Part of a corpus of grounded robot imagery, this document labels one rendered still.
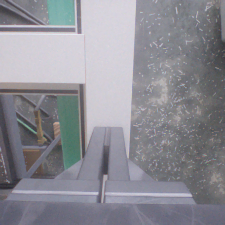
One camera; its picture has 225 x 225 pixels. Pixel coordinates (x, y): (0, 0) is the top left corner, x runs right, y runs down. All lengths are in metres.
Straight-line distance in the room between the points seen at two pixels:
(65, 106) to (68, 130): 0.04
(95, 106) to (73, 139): 0.11
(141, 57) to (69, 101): 0.91
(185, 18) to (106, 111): 1.09
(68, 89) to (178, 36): 1.02
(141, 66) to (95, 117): 0.96
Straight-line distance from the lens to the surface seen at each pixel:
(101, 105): 0.15
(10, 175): 0.73
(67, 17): 0.23
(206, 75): 1.24
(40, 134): 0.99
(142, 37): 1.11
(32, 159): 1.03
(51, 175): 1.03
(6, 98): 0.64
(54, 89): 0.22
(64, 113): 0.24
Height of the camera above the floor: 1.08
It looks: 75 degrees down
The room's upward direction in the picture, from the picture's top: 178 degrees counter-clockwise
